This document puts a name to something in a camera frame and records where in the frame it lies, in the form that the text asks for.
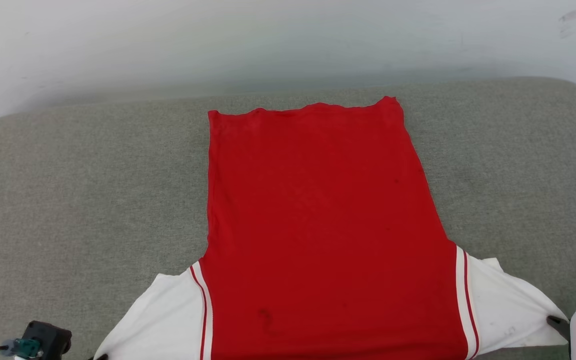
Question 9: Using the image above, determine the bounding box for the red and white shirt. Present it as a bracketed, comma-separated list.
[93, 96, 570, 360]

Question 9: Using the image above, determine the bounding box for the black left camera cable, teal plug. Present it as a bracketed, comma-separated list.
[0, 338, 44, 359]

